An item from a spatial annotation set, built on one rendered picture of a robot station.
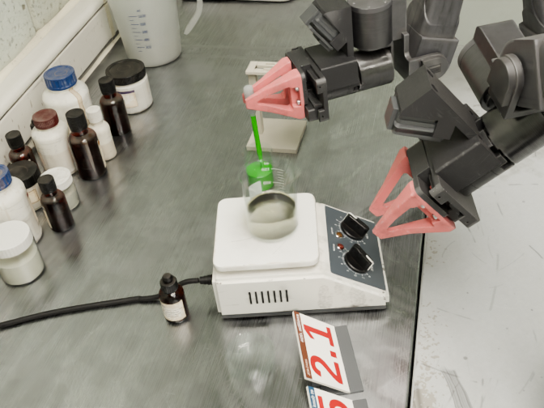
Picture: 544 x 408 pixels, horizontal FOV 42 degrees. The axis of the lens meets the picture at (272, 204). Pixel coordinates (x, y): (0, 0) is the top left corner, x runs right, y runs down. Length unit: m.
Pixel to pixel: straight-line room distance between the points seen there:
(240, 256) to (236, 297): 0.05
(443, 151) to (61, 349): 0.49
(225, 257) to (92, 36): 0.71
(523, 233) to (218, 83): 0.60
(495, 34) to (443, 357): 0.34
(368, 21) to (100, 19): 0.65
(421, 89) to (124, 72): 0.68
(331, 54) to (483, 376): 0.44
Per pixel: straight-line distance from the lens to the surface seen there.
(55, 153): 1.10
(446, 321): 0.84
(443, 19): 0.97
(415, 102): 0.64
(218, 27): 1.48
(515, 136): 0.68
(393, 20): 0.95
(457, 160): 0.67
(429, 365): 0.80
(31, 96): 1.21
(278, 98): 0.97
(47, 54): 1.26
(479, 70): 0.72
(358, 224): 0.86
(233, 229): 0.83
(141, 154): 1.13
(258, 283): 0.79
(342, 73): 0.93
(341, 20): 0.91
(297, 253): 0.79
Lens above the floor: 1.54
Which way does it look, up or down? 40 degrees down
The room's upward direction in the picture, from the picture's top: 7 degrees counter-clockwise
